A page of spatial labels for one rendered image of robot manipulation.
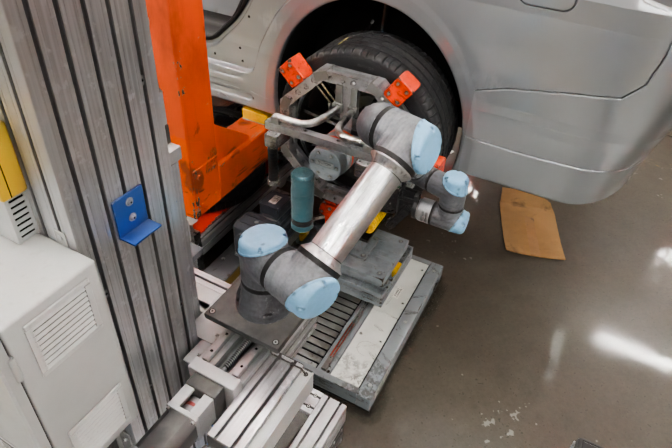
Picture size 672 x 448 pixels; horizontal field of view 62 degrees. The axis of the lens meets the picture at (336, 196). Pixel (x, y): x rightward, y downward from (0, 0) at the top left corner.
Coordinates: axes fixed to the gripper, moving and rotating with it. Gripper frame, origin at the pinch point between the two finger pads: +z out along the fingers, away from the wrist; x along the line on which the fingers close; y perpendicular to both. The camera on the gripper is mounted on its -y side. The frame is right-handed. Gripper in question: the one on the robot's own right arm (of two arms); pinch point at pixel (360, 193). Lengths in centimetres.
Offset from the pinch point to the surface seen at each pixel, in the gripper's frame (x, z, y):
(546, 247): -112, -60, -82
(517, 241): -108, -46, -82
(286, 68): -20, 41, 26
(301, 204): -8.0, 27.0, -20.5
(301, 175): -10.1, 28.4, -9.0
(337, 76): -20.4, 20.9, 28.2
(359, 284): -26, 7, -68
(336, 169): -5.7, 12.1, 2.0
